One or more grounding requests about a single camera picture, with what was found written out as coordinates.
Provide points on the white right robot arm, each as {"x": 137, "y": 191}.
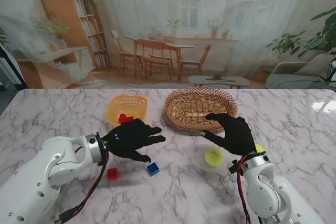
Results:
{"x": 273, "y": 197}

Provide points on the red toy block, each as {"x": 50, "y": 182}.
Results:
{"x": 112, "y": 174}
{"x": 122, "y": 118}
{"x": 130, "y": 118}

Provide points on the blue toy block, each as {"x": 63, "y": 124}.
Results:
{"x": 153, "y": 169}

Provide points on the black tripod stand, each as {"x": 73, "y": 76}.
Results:
{"x": 331, "y": 72}

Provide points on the oval wicker basket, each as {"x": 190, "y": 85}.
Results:
{"x": 189, "y": 103}

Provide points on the printed room backdrop curtain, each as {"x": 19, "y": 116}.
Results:
{"x": 168, "y": 11}

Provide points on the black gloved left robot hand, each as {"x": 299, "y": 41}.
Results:
{"x": 128, "y": 140}

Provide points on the yellow-green tennis ball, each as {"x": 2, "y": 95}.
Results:
{"x": 259, "y": 148}
{"x": 214, "y": 157}

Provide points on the yellow plastic basket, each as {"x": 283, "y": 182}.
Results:
{"x": 131, "y": 103}

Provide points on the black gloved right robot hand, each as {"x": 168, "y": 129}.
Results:
{"x": 239, "y": 137}

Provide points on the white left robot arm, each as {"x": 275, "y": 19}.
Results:
{"x": 29, "y": 182}

